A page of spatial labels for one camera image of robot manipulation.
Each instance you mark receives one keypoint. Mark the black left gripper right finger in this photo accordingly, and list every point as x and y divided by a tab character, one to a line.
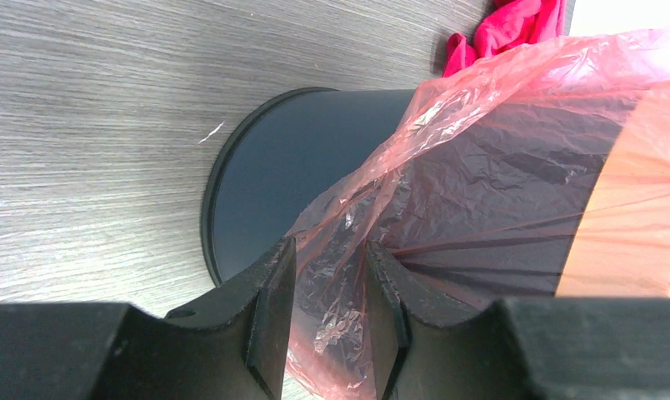
427	345

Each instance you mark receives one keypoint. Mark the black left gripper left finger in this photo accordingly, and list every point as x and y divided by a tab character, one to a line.
229	343

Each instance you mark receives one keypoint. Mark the red translucent trash bag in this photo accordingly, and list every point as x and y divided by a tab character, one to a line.
330	346

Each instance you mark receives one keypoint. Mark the dark blue gold-rimmed trash bin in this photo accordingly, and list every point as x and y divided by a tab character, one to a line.
291	176

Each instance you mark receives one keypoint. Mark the crumpled magenta cloth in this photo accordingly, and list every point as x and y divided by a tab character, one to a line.
511	24

